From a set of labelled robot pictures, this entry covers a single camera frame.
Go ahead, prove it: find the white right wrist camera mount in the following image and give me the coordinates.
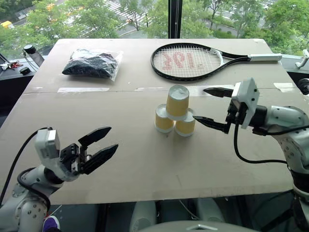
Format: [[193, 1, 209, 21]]
[[231, 77, 260, 129]]

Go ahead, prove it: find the black cylinder on stand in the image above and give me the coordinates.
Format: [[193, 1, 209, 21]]
[[23, 44, 45, 72]]

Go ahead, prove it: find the clear bag of black items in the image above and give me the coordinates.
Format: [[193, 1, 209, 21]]
[[61, 48, 124, 83]]

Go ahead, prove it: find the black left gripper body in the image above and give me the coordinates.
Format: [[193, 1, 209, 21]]
[[59, 143, 92, 175]]

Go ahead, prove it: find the white bracket fixture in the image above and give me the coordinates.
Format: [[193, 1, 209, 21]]
[[295, 49, 309, 70]]

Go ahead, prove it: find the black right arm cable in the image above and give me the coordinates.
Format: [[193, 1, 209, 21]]
[[233, 122, 288, 164]]

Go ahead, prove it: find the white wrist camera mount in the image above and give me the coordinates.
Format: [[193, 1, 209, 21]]
[[231, 77, 260, 129], [34, 129, 81, 182]]

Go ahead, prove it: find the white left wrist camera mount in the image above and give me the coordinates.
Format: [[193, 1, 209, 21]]
[[34, 129, 81, 182]]

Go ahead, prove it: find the yellow paper cup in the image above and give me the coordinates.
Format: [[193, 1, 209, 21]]
[[174, 108, 196, 138], [154, 103, 175, 133], [165, 85, 190, 121]]

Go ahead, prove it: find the silver robot torso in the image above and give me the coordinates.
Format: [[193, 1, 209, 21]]
[[137, 220, 263, 232]]

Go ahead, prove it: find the grey rounded robot leg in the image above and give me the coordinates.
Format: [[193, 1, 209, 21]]
[[128, 200, 158, 232], [192, 197, 227, 223]]

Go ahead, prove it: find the black window frame post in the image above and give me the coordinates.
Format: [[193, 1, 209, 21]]
[[168, 0, 183, 40]]

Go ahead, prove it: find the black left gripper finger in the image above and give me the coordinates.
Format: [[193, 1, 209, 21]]
[[81, 144, 119, 175], [78, 126, 112, 147]]

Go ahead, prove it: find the black round knob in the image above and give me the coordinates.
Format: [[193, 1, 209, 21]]
[[297, 78, 309, 95]]

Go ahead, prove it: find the purple shoe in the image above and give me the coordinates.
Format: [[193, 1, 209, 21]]
[[42, 215, 61, 232]]

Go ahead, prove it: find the black and white tennis racket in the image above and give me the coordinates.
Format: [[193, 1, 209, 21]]
[[150, 43, 283, 82]]

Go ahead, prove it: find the white tape strip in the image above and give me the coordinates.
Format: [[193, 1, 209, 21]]
[[273, 82, 296, 93], [189, 84, 239, 97], [57, 87, 110, 93]]

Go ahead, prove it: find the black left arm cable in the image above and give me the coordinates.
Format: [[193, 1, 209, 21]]
[[0, 127, 53, 211]]

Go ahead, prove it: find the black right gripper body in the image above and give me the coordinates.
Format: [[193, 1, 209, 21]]
[[225, 97, 242, 133]]

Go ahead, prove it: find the black side desk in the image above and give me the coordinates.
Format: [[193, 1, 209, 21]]
[[0, 52, 45, 126]]

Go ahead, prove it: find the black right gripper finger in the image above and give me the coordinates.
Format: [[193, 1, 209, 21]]
[[192, 116, 229, 134], [203, 87, 234, 99]]

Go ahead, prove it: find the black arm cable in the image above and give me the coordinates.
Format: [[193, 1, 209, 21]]
[[233, 122, 288, 164], [0, 127, 53, 211]]

